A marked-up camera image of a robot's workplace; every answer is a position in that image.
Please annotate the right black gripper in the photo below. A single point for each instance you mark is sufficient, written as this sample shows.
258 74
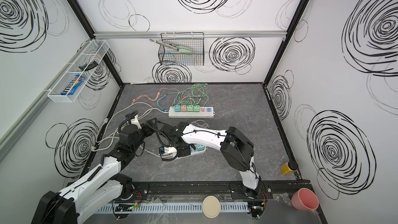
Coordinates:
173 143

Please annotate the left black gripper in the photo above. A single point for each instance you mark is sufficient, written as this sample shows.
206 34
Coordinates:
148 127

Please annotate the long colourful power strip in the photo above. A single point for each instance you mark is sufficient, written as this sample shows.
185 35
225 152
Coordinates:
205 113

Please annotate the teal plug adapter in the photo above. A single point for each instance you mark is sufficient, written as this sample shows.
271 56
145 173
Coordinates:
177 108
200 147

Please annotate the short blue power strip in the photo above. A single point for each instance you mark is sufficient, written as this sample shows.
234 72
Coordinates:
197 151

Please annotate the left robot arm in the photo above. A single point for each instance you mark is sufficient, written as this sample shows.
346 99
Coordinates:
83 198

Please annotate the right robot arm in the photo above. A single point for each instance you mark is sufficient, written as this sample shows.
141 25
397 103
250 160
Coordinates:
235 147

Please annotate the beige round lid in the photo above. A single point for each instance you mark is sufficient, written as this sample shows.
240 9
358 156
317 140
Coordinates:
211 207

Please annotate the green tongs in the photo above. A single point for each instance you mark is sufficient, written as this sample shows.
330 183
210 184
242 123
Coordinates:
180 48

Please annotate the black remote control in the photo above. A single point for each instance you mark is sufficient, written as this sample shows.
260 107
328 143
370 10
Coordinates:
88 66

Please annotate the blue candy packet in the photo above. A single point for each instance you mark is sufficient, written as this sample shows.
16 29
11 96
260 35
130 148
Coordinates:
73 85

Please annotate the yellow block with black cap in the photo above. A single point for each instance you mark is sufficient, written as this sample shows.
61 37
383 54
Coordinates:
289 168

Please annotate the pink cup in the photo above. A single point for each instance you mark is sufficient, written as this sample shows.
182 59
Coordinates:
305 200

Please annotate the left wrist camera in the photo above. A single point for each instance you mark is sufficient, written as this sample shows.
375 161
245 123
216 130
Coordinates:
135 121

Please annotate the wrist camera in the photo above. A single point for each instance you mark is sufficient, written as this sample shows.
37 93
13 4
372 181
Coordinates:
168 153
135 121

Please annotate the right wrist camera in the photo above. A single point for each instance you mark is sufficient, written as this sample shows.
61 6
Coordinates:
168 153

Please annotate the black wire basket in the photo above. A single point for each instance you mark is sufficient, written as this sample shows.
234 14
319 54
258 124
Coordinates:
193 40

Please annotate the white slotted cable duct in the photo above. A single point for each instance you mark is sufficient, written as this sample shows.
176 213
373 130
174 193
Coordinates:
174 208

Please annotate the clear wall shelf basket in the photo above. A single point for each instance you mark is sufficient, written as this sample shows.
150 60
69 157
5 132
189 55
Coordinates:
96 79

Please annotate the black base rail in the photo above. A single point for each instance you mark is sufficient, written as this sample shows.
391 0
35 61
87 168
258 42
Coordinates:
232 189

